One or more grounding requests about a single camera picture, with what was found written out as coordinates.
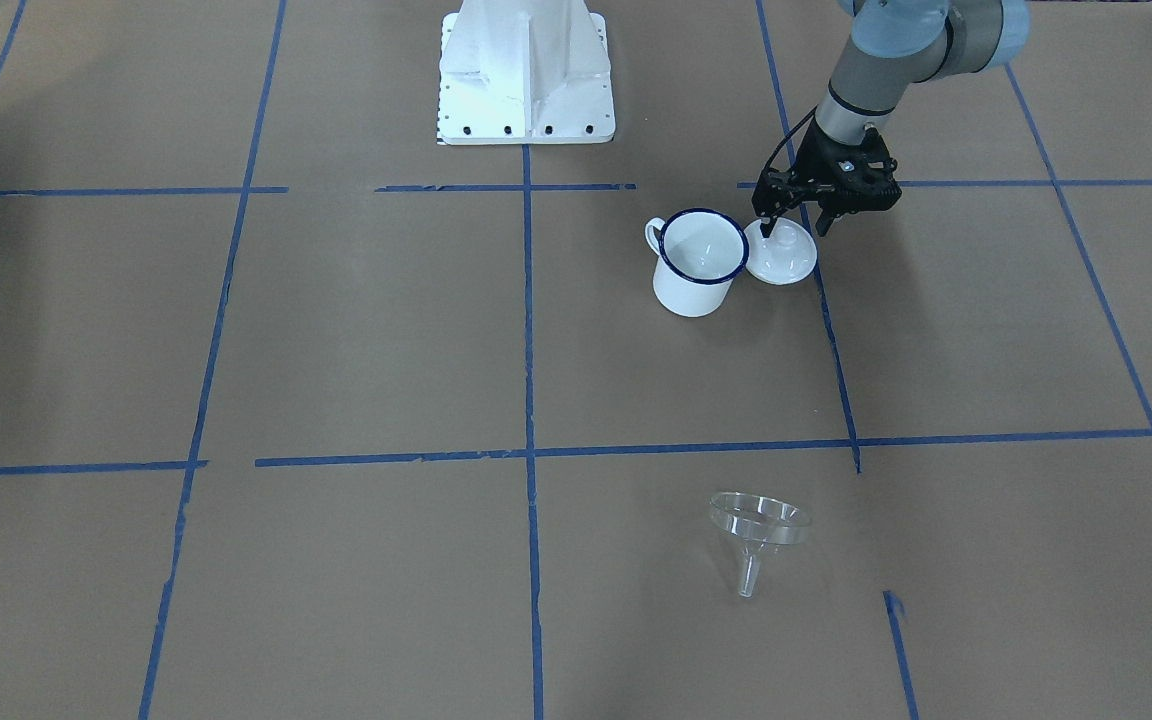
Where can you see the white camera pillar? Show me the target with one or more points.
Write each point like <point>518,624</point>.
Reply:
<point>524,73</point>

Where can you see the white enamel cup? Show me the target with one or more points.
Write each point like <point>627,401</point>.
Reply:
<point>698,254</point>

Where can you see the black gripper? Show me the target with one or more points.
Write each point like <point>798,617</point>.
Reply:
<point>808,157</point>

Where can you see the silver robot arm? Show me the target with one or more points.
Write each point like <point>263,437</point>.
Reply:
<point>893,45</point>

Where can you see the clear plastic funnel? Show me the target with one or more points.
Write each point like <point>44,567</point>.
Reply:
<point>763,525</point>

